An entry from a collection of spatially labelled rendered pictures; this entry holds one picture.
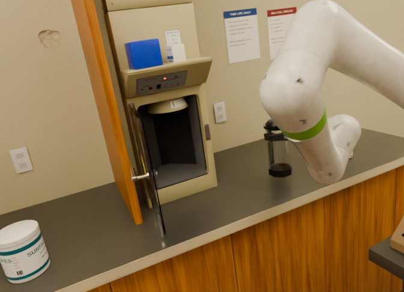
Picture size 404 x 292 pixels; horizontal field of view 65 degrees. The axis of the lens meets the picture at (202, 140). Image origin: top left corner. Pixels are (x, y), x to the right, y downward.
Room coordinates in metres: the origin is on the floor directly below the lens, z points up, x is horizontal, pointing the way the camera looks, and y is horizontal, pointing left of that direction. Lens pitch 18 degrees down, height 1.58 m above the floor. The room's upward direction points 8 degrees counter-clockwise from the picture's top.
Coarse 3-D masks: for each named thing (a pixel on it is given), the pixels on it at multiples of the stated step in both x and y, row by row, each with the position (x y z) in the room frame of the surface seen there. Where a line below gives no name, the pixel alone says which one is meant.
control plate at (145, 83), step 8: (176, 72) 1.16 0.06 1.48; (184, 72) 1.18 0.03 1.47; (136, 80) 1.11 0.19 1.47; (144, 80) 1.13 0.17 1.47; (152, 80) 1.14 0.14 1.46; (160, 80) 1.16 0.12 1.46; (168, 80) 1.18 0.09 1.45; (176, 80) 1.19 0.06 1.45; (184, 80) 1.21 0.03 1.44; (136, 88) 1.14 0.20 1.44; (144, 88) 1.16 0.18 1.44; (152, 88) 1.17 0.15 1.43; (160, 88) 1.19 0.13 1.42; (168, 88) 1.21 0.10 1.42
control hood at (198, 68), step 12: (192, 60) 1.17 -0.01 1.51; (204, 60) 1.18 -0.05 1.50; (132, 72) 1.08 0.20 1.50; (144, 72) 1.10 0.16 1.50; (156, 72) 1.12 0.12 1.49; (168, 72) 1.15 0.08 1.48; (192, 72) 1.20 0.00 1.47; (204, 72) 1.23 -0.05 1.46; (132, 84) 1.12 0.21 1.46; (192, 84) 1.25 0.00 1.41; (132, 96) 1.16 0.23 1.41
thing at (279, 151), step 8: (272, 144) 1.24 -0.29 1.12; (280, 144) 1.23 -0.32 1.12; (288, 144) 1.25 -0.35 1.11; (272, 152) 1.24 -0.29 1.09; (280, 152) 1.23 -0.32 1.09; (288, 152) 1.24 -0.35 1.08; (272, 160) 1.25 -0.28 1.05; (280, 160) 1.23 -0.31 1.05; (288, 160) 1.24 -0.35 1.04; (272, 168) 1.25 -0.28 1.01; (280, 168) 1.23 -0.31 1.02; (288, 168) 1.23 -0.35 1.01
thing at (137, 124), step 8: (136, 120) 0.92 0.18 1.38; (136, 128) 1.01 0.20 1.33; (136, 136) 1.13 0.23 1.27; (144, 144) 0.88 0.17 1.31; (144, 152) 0.88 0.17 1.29; (144, 160) 0.95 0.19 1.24; (152, 184) 0.88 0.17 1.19; (152, 192) 0.89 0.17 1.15; (152, 200) 0.97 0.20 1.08; (160, 216) 0.88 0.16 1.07; (160, 224) 0.88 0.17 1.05; (160, 232) 0.91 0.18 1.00
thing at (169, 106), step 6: (156, 102) 1.28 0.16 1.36; (162, 102) 1.27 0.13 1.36; (168, 102) 1.27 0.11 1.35; (174, 102) 1.28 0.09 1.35; (180, 102) 1.30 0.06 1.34; (150, 108) 1.30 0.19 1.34; (156, 108) 1.27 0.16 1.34; (162, 108) 1.26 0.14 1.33; (168, 108) 1.26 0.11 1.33; (174, 108) 1.27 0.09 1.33; (180, 108) 1.28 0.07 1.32
